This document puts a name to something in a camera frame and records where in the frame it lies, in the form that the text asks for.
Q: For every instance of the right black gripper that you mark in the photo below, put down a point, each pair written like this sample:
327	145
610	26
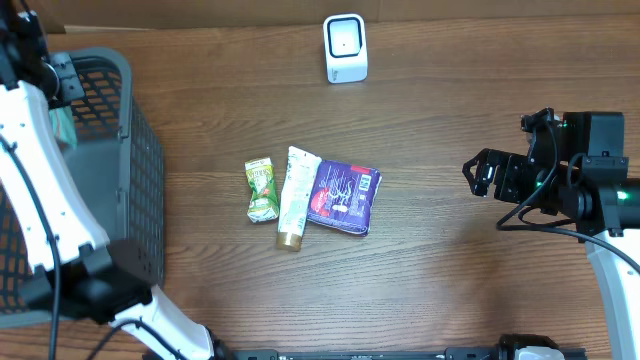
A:
506	163

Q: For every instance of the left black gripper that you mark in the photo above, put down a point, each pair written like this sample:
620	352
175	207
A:
62	70

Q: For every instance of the mint green wipes pack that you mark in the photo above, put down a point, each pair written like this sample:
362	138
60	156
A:
63	126

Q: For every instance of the purple snack package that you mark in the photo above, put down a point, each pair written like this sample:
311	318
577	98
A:
343	196

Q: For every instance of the white Pantene tube gold cap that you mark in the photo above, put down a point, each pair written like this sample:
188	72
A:
295	197

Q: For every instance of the green yellow juice carton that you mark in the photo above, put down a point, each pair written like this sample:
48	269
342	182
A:
263	205

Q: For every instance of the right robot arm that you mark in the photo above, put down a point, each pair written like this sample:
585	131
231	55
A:
574	181

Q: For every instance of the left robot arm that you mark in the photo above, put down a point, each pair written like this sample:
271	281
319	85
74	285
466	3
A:
72	257

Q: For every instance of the white barcode scanner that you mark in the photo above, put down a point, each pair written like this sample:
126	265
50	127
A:
345	45

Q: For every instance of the grey plastic shopping basket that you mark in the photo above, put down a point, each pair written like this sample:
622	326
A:
118	169

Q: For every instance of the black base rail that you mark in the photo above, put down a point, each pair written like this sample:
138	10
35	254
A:
508	347

